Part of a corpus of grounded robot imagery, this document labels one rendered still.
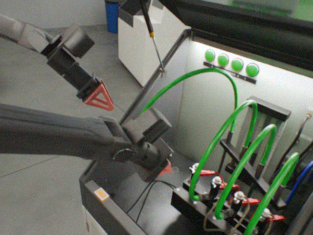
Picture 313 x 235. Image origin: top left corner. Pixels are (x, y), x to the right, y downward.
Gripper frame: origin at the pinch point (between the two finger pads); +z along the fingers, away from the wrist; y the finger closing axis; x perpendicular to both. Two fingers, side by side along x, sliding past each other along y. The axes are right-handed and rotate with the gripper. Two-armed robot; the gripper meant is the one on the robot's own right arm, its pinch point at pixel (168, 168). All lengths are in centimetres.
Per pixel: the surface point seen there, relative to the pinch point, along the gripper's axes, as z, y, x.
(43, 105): 85, -88, 263
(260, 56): 10.6, 45.2, 10.1
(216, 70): -0.5, 30.3, 10.7
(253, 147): 0.9, 18.6, -12.9
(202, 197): 13.5, -0.5, -6.5
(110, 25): 226, 84, 583
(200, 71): -4.3, 26.5, 11.6
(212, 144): -2.4, 12.8, -6.3
